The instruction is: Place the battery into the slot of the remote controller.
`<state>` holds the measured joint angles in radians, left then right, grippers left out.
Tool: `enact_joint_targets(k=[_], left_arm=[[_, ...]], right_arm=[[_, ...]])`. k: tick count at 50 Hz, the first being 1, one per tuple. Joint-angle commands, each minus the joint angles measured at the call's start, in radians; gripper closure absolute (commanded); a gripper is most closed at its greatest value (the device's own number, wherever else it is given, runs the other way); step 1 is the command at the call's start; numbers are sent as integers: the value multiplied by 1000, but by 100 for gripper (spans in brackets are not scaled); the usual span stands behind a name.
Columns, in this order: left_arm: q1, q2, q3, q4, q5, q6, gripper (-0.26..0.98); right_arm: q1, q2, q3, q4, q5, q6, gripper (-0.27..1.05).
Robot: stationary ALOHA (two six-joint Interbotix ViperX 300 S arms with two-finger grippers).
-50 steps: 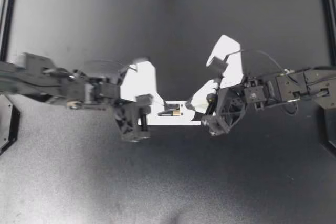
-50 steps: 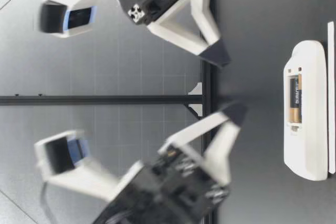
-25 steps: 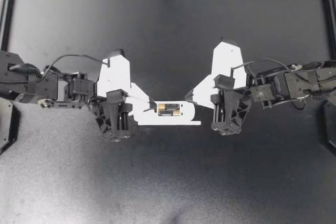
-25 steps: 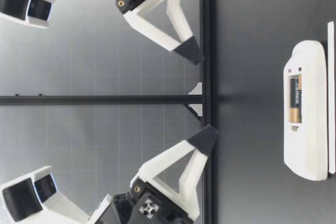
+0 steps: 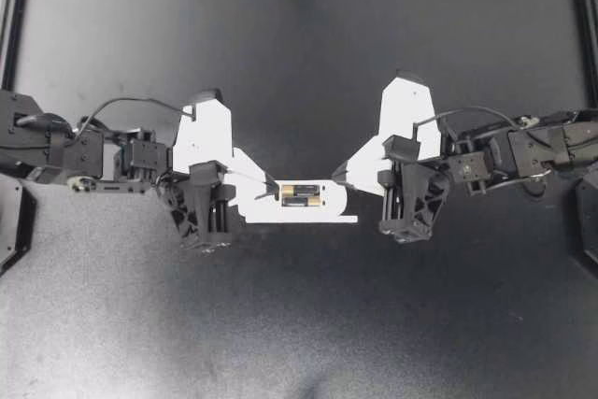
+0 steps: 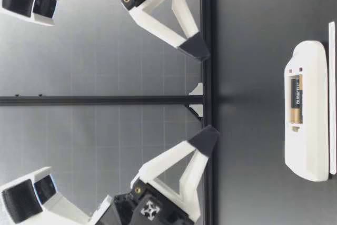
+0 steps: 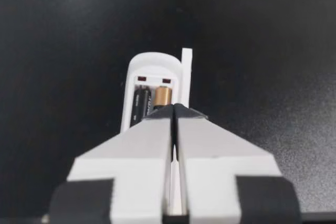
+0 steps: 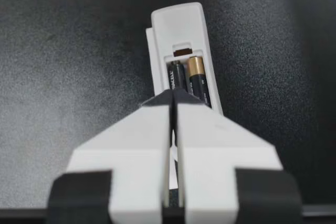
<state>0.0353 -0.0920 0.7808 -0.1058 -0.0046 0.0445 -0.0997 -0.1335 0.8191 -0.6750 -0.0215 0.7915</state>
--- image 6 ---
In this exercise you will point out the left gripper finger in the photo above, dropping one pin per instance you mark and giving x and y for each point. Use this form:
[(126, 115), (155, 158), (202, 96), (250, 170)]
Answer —
[(202, 140)]

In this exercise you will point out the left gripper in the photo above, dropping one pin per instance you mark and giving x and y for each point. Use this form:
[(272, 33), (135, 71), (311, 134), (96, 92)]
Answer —
[(137, 209)]

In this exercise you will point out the black and gold battery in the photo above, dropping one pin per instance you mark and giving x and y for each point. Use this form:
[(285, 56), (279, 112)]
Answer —
[(296, 99)]

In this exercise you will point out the white remote control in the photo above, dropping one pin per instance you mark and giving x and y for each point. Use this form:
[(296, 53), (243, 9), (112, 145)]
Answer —
[(308, 119)]

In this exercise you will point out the black frame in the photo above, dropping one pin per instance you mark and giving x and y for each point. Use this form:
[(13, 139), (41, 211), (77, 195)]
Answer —
[(208, 98)]

